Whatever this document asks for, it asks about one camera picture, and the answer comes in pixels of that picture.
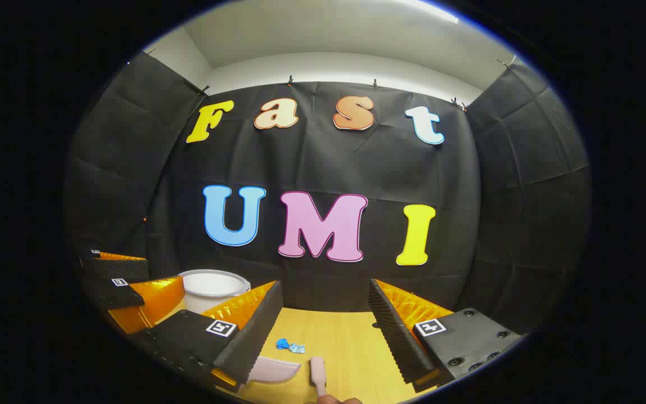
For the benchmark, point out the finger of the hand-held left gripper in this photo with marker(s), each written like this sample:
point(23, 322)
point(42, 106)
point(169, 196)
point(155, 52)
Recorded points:
point(111, 294)
point(115, 268)

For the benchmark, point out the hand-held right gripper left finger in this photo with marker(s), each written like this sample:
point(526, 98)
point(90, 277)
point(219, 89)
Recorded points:
point(255, 342)

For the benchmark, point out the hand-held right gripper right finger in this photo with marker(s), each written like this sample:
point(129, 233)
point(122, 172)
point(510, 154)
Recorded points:
point(398, 342)

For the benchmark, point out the small pale pink dustpan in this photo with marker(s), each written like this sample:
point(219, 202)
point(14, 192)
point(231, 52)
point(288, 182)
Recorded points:
point(275, 370)

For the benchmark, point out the small pale pink broom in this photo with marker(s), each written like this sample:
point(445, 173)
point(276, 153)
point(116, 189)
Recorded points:
point(318, 370)

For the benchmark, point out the white ribbed garbage bin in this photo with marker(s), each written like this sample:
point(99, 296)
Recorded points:
point(211, 286)

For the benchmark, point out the wooden desktop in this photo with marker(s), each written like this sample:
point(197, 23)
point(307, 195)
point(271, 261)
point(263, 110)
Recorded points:
point(351, 348)

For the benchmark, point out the row of black cloth clips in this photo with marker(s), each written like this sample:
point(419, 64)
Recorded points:
point(290, 81)

